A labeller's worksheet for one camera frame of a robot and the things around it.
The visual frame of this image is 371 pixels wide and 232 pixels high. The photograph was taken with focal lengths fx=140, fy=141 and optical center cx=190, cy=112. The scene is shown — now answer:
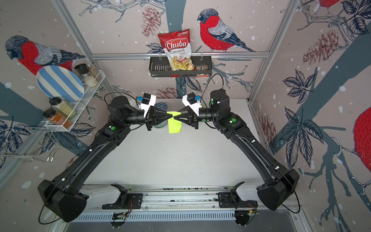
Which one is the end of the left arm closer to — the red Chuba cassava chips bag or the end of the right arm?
the end of the right arm

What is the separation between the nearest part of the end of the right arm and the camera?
54 centimetres

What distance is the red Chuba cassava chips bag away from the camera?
2.62 ft

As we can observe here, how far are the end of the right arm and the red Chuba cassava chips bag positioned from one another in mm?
402

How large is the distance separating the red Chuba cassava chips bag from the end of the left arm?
1.34 ft
